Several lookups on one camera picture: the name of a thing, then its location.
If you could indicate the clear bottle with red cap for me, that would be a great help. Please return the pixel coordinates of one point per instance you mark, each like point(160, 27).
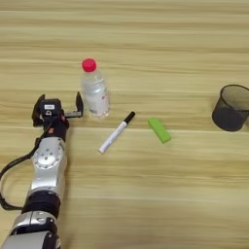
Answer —
point(95, 94)

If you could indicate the black mesh cup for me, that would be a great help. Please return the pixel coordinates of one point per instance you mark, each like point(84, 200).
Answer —
point(228, 115)

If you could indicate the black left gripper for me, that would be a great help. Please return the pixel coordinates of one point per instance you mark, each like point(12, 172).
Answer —
point(60, 128)

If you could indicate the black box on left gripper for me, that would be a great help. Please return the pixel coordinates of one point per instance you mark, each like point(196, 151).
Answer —
point(50, 106)

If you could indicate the green rectangular block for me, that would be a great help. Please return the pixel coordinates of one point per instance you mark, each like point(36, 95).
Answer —
point(159, 129)

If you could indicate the white marker with black cap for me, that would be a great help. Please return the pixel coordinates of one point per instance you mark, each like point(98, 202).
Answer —
point(115, 134)

